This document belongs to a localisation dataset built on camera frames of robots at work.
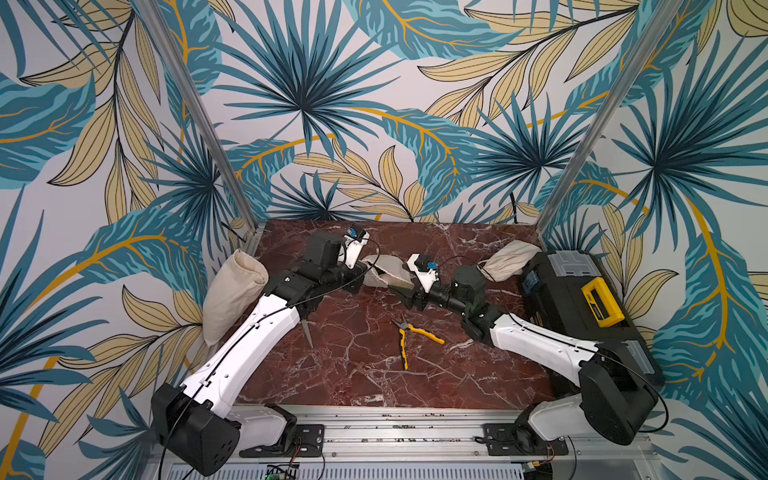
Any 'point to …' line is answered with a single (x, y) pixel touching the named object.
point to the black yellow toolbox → (570, 294)
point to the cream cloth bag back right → (508, 260)
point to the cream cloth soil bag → (383, 270)
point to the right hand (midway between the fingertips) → (379, 290)
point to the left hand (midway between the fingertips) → (361, 269)
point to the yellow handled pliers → (404, 327)
